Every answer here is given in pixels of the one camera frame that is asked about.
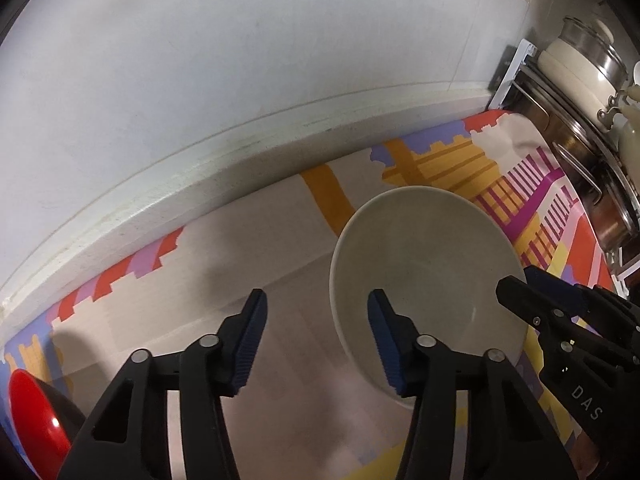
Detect red and black bowl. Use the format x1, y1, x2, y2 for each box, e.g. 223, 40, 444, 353
9, 368, 87, 480

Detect colourful printed mat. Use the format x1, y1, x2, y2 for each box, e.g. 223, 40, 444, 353
0, 110, 621, 480

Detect small steel pot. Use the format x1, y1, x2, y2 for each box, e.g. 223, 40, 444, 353
575, 160, 640, 256

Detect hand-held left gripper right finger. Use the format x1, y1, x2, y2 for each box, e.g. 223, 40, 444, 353
367, 289, 576, 480

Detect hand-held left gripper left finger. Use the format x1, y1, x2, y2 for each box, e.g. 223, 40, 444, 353
56, 288, 268, 480

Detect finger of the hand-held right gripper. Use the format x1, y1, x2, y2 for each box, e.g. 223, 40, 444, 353
522, 265, 640, 331
496, 275, 581, 356

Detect cream pot with lid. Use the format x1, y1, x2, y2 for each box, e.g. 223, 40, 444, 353
537, 16, 631, 133

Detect large steel pot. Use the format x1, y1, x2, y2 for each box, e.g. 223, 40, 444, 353
510, 75, 603, 201

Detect white ribbed bowl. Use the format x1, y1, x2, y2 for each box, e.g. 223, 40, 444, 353
329, 186, 528, 408

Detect white pot rack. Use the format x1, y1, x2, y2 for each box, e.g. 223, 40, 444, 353
492, 39, 640, 296

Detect cream round casserole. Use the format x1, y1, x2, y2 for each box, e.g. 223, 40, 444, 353
617, 60, 640, 161

